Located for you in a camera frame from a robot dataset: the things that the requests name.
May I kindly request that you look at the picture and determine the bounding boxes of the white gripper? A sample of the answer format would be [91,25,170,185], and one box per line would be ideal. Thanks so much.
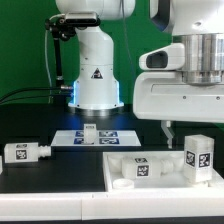
[133,72,224,149]

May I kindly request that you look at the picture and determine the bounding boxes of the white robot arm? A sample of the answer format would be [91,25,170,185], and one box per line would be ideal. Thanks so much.
[55,0,224,132]

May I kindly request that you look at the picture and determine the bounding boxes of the white tag sheet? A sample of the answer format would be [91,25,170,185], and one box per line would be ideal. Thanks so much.
[51,130,141,147]

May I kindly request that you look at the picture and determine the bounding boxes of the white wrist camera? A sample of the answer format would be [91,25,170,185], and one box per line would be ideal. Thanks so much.
[139,43,185,71]

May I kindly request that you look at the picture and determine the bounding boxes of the white L-shaped fence wall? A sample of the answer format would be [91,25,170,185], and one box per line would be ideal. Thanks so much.
[0,153,224,222]

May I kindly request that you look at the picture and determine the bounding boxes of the black cables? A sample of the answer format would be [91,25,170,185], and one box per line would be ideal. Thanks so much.
[0,84,75,105]

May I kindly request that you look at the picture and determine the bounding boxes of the black camera on stand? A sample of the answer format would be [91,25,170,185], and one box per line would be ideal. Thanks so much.
[45,12,100,95]

